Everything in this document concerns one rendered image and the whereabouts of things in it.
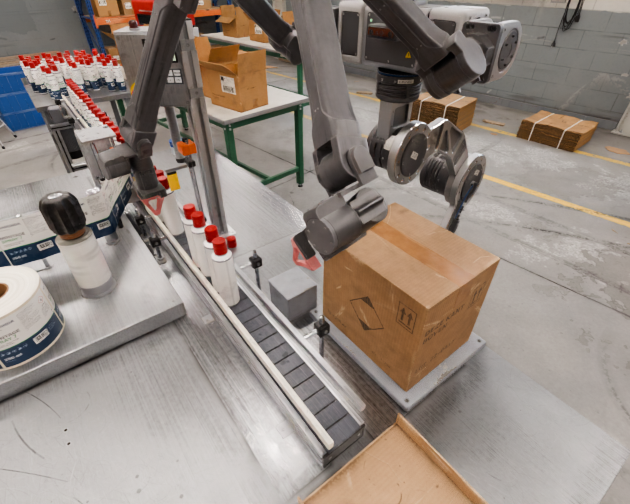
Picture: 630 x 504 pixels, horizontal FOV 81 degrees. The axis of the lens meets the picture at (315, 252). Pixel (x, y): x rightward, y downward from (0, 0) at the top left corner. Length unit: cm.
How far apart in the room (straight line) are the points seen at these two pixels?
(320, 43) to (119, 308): 83
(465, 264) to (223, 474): 64
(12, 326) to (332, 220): 77
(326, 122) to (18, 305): 77
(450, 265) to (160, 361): 72
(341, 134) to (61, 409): 84
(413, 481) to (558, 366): 158
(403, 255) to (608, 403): 165
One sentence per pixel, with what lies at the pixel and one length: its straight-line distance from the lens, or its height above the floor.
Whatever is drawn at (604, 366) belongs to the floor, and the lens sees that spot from 245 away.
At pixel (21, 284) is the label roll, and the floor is 102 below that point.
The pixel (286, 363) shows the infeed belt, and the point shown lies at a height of 88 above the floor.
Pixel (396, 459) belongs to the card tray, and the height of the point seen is 83.
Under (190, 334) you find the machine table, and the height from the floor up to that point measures 83.
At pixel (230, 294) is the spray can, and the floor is 93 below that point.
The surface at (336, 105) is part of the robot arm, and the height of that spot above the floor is 144.
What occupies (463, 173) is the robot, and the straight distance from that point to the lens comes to 161.
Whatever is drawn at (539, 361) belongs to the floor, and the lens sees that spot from 229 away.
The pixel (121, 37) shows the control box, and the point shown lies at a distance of 121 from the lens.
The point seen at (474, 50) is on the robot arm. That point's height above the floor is 147.
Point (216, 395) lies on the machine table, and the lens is 94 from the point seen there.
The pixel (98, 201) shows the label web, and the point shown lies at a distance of 132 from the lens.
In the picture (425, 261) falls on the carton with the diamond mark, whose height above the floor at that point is 112.
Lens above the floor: 161
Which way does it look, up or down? 38 degrees down
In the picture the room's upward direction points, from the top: straight up
